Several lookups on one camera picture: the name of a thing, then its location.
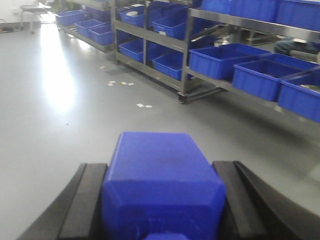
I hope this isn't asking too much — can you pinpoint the blue bin middle right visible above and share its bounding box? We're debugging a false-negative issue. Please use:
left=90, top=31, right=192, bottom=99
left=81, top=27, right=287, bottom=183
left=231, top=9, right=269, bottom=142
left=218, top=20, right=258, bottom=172
left=232, top=53, right=318, bottom=102

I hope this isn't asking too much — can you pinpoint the large blue bin near right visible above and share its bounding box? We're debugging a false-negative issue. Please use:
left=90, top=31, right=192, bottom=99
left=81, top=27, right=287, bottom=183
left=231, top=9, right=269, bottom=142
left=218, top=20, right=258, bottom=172
left=189, top=43, right=271, bottom=80

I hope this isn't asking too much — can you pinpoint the blue bin right edge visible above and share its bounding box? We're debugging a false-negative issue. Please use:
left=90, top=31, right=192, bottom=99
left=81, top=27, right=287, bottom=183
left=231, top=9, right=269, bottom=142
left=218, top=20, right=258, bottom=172
left=277, top=72, right=320, bottom=123

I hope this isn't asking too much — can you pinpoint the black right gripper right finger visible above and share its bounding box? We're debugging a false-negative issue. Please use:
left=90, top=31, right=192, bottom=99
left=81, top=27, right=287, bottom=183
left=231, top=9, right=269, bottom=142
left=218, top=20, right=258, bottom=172
left=212, top=161, right=320, bottom=240

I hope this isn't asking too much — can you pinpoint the steel rack with bins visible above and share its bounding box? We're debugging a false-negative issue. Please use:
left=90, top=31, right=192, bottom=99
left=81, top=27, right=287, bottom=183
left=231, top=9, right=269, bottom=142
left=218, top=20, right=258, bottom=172
left=56, top=0, right=320, bottom=121

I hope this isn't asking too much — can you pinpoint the blue rectangular plastic part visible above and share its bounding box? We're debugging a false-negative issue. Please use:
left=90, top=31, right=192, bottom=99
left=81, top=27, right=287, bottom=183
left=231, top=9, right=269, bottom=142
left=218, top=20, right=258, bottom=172
left=101, top=131, right=226, bottom=240

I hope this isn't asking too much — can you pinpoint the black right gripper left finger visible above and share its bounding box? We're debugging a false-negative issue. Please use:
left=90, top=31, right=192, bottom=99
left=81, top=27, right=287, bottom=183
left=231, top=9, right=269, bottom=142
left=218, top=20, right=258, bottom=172
left=18, top=163, right=107, bottom=240

